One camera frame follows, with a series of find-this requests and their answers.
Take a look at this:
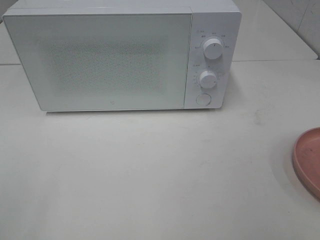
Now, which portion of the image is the upper white power knob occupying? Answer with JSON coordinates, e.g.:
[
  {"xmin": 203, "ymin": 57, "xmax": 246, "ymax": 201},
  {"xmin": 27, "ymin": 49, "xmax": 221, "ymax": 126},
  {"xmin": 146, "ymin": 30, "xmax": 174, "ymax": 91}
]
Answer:
[{"xmin": 202, "ymin": 36, "xmax": 224, "ymax": 60}]

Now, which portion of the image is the white microwave door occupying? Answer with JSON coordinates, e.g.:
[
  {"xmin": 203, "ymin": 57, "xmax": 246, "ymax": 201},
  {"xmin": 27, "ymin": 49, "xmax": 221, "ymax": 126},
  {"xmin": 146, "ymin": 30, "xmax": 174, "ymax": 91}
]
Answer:
[{"xmin": 4, "ymin": 14, "xmax": 191, "ymax": 112}]

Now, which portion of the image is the pink round plate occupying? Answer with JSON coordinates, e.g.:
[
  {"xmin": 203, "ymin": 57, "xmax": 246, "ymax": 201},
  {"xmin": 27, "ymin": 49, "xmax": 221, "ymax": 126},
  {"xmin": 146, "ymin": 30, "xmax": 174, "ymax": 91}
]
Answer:
[{"xmin": 292, "ymin": 127, "xmax": 320, "ymax": 199}]

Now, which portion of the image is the lower white timer knob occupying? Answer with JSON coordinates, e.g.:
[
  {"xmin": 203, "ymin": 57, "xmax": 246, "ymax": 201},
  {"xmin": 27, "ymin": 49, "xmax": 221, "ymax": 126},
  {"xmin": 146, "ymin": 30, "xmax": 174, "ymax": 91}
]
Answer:
[{"xmin": 198, "ymin": 70, "xmax": 218, "ymax": 89}]

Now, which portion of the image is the white microwave oven body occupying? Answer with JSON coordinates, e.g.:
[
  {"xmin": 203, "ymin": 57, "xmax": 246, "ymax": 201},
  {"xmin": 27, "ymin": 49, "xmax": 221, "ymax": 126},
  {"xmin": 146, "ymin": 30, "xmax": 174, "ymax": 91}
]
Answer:
[{"xmin": 2, "ymin": 0, "xmax": 242, "ymax": 111}]

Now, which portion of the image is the round white door button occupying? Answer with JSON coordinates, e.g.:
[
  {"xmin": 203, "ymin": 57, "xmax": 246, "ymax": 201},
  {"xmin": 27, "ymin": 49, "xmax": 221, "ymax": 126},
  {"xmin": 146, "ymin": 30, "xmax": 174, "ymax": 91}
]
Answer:
[{"xmin": 196, "ymin": 93, "xmax": 212, "ymax": 106}]

